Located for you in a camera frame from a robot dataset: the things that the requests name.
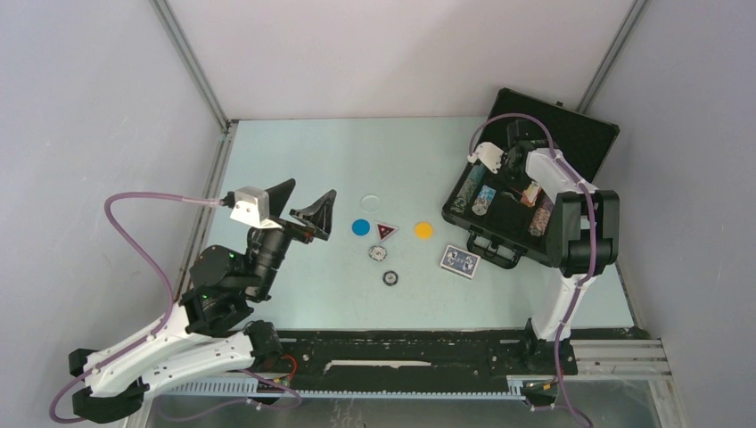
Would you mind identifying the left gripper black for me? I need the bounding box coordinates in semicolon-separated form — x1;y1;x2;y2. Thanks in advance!
248;179;339;300

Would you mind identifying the clear round dealer button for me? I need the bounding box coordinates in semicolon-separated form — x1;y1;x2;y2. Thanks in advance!
360;194;382;213

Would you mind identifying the red black triangle button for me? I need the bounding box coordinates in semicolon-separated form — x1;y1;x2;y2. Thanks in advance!
375;222;399;243

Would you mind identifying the blue playing card deck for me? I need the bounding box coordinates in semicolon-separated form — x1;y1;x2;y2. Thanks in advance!
440;244;481;280

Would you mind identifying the red playing card deck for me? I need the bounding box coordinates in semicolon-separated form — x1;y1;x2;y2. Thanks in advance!
520;181;541;208

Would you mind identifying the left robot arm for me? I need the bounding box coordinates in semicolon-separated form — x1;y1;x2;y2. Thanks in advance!
66;179;337;424

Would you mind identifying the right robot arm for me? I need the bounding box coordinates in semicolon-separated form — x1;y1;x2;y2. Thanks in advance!
502;113;620;375

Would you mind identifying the black poker set case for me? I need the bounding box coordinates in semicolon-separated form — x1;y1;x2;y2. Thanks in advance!
441;88;620;277

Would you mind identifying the green blue chip stack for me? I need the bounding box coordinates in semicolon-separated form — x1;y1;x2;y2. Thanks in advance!
450;164;488;214

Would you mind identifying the blue round button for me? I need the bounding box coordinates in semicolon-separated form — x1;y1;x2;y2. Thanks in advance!
351;218;371;236

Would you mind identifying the light blue chip stack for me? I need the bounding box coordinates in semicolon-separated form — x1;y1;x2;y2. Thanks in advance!
471;185;497;217

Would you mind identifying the purple orange chip stack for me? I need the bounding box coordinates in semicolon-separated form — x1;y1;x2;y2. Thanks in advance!
528;196;554;237

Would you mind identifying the white grey poker chip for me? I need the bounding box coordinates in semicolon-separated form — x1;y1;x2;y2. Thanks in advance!
368;245;388;261

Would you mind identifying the black poker chip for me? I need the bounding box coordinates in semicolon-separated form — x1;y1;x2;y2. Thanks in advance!
382;270;399;286

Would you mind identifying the yellow round button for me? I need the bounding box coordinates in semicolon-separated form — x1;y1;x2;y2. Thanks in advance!
414;221;434;240

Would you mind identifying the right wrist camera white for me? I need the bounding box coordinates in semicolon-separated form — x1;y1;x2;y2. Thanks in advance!
467;142;505;174

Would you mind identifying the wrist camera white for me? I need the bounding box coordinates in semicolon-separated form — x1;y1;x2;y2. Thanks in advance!
467;142;505;174
230;186;283;230

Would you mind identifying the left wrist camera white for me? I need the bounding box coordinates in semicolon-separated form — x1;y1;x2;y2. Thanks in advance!
230;186;283;230

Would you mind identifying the right aluminium frame post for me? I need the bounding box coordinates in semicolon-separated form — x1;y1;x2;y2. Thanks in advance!
577;0;651;114

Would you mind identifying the aluminium frame post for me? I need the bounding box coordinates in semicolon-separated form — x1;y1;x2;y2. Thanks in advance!
149;0;231;133
577;0;651;114

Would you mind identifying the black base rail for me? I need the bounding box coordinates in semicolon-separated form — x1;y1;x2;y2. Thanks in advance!
264;327;671;396

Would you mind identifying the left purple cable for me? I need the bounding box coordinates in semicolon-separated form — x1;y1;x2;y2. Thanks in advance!
48;192;234;425

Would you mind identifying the left aluminium frame post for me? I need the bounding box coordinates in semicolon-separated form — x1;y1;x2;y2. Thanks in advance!
149;0;231;133

